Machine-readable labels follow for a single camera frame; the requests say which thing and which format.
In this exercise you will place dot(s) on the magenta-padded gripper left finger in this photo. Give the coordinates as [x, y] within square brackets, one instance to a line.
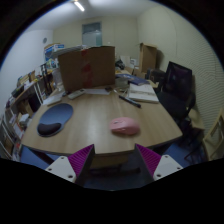
[61, 166]

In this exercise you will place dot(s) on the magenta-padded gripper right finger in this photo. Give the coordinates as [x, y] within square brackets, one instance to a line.
[166, 165]

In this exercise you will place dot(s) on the pink computer mouse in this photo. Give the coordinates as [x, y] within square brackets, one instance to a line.
[125, 126]

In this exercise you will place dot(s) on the blue mouse pad, black wrist rest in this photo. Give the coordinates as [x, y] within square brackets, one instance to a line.
[55, 116]

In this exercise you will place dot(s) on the cluttered shelf unit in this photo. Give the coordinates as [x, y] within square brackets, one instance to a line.
[20, 110]

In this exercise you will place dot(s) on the black marker pen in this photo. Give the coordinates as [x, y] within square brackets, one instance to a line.
[130, 101]

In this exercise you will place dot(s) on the white remote control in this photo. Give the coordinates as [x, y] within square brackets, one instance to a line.
[76, 94]

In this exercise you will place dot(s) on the white open book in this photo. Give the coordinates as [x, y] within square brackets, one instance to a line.
[143, 93]

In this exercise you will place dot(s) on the black office chair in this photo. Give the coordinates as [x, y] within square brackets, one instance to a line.
[178, 86]

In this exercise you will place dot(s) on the white paper sheet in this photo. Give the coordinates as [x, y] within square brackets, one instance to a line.
[96, 91]

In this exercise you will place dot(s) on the black floor stand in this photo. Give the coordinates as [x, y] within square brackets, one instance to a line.
[46, 78]

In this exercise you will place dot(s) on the blue book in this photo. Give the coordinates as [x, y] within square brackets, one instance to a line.
[133, 79]

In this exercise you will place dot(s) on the clear plastic container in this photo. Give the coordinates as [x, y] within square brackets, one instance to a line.
[121, 83]

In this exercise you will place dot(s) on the large brown cardboard box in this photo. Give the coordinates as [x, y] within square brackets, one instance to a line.
[96, 68]

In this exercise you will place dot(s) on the tall open cardboard box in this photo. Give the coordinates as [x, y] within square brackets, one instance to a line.
[148, 58]

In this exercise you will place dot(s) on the blue and white cabinet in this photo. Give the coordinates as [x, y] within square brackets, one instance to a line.
[51, 53]

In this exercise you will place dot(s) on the grey door with window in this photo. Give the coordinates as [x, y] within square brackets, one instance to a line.
[91, 35]

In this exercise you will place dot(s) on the ceiling tube light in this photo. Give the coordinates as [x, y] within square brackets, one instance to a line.
[79, 6]

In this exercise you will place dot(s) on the round wall clock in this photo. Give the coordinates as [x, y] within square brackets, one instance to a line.
[45, 40]

